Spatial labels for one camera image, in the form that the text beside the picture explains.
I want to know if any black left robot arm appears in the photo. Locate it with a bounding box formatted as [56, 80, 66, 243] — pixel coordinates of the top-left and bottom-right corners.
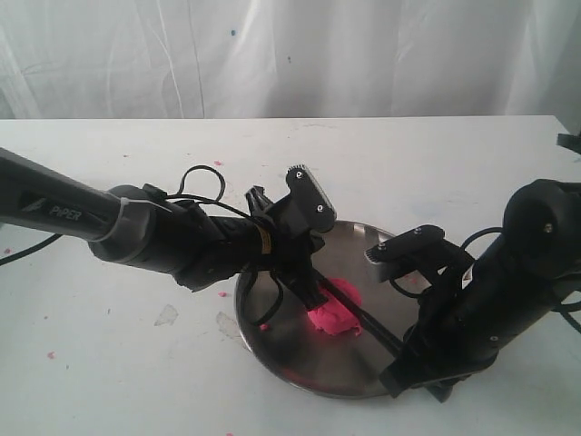
[1, 151, 336, 310]

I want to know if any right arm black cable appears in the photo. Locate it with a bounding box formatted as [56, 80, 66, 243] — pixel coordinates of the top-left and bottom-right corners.
[458, 229, 581, 332]

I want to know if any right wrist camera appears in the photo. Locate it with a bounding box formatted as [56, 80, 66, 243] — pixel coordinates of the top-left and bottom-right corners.
[365, 224, 475, 284]

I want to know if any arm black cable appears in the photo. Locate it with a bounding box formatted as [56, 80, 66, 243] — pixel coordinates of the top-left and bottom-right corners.
[0, 165, 291, 328]
[458, 229, 581, 332]

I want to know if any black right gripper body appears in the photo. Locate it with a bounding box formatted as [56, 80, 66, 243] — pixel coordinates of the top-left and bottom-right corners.
[407, 253, 513, 382]

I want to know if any white backdrop curtain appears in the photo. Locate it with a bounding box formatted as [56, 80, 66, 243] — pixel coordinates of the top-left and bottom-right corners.
[1, 1, 580, 125]

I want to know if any black knife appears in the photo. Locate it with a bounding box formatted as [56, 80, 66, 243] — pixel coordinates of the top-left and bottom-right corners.
[315, 270, 403, 357]

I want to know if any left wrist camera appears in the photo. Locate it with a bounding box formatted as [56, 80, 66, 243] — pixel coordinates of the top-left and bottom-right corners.
[286, 164, 337, 233]

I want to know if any pink dough lump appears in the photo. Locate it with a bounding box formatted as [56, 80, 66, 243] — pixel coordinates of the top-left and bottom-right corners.
[307, 278, 362, 336]

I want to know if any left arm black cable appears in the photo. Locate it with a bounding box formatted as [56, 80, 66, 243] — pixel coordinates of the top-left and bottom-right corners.
[0, 165, 291, 328]

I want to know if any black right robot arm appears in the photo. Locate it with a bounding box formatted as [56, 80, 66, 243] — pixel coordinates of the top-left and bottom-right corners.
[367, 179, 580, 401]

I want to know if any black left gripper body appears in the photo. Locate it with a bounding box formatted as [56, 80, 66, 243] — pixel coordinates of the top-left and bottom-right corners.
[217, 185, 325, 287]

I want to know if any round steel plate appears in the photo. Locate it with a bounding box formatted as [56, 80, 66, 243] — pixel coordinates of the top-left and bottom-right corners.
[234, 221, 419, 399]

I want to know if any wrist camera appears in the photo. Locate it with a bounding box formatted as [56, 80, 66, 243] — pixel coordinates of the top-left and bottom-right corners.
[286, 164, 337, 233]
[365, 224, 475, 284]

